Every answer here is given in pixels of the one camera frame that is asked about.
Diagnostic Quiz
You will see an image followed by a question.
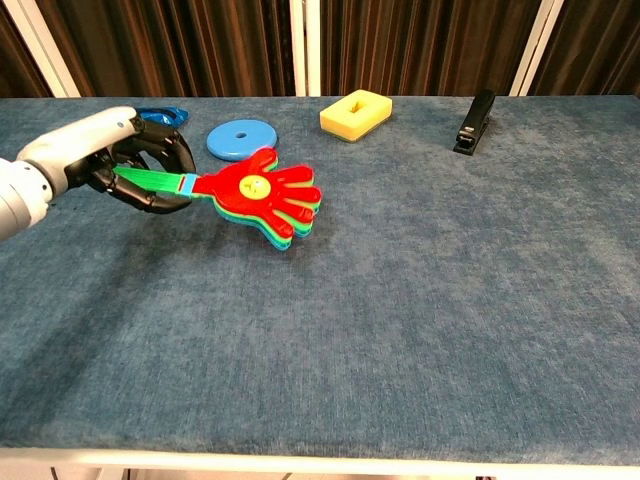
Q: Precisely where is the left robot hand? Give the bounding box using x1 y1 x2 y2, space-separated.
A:
17 105 198 215

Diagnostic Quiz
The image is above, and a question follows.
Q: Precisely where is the red hand clapper toy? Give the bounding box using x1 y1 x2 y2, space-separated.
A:
113 147 324 251

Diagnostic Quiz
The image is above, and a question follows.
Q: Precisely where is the blue plastic packet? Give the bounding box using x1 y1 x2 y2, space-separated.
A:
135 106 190 126

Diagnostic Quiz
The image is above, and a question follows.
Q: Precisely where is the blue disc with hole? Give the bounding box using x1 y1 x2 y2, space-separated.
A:
206 118 279 163

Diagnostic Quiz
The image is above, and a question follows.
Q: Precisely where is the yellow sponge block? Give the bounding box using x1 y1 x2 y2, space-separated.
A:
319 89 394 145

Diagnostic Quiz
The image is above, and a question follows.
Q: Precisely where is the blue table cloth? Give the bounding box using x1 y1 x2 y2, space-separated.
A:
0 95 640 466

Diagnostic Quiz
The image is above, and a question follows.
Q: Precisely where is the black stapler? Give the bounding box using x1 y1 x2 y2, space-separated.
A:
452 89 497 155

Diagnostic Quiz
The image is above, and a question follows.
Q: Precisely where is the white frame post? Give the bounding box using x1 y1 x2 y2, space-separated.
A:
509 0 566 97
0 0 81 99
289 0 322 97

